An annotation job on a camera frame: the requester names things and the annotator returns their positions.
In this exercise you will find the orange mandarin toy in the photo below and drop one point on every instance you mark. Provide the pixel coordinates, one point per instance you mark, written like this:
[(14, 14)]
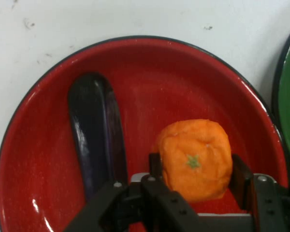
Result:
[(195, 154)]

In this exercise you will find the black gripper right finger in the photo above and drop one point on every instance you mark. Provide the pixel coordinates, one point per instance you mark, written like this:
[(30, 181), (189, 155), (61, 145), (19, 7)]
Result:
[(273, 205)]

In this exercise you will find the purple eggplant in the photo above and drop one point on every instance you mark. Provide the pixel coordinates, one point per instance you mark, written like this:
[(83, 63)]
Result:
[(94, 130)]

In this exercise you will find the red enamel plate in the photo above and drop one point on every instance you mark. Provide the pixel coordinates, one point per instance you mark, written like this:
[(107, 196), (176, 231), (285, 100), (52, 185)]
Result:
[(174, 87)]

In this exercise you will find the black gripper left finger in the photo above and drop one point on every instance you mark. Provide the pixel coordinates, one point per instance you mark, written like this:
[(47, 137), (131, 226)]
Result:
[(159, 207)]

